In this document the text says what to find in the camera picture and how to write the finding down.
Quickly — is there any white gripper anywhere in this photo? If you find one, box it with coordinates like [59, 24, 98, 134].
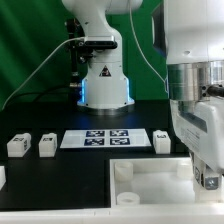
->
[170, 99, 224, 190]

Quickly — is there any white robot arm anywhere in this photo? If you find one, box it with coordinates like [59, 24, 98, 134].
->
[62, 0, 224, 190]

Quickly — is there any white L-shaped obstacle fence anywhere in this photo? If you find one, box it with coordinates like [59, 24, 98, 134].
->
[0, 204, 224, 224]

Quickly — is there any white AprilTag base sheet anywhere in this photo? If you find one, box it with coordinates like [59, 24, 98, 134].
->
[60, 129, 151, 149]

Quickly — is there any white block at left edge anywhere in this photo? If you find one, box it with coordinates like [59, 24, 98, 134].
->
[0, 166, 6, 190]

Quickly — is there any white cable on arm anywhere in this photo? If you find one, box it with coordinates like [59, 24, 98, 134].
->
[128, 0, 168, 84]

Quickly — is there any black cable on table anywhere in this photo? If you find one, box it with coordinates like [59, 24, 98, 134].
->
[3, 87, 83, 108]

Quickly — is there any grey camera on mount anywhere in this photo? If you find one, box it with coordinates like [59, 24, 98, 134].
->
[84, 36, 117, 50]

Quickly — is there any white camera cable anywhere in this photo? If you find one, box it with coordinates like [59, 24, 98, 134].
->
[1, 37, 85, 111]

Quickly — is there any black camera stand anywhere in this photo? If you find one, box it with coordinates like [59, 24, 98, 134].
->
[65, 18, 84, 101]

